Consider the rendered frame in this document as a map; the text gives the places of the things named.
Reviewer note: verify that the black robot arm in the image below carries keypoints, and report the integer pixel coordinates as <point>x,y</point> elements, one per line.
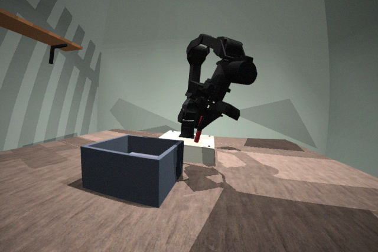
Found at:
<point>234,67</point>

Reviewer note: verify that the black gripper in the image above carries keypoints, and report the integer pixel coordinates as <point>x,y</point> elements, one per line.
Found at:
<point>215,109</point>

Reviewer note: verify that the red peg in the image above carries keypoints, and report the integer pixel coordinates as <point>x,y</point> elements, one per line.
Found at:
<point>197,137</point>

